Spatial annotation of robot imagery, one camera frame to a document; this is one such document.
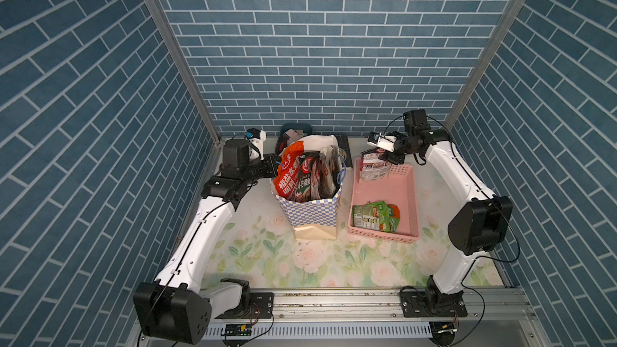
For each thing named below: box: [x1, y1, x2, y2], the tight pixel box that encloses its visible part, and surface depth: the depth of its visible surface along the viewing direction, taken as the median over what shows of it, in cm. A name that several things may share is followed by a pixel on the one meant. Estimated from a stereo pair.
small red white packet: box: [359, 148, 393, 183], surface depth 98 cm
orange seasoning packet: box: [273, 140, 304, 201], surface depth 86 cm
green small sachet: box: [351, 200, 401, 233], surface depth 93 cm
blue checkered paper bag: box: [270, 134, 347, 240], surface depth 80 cm
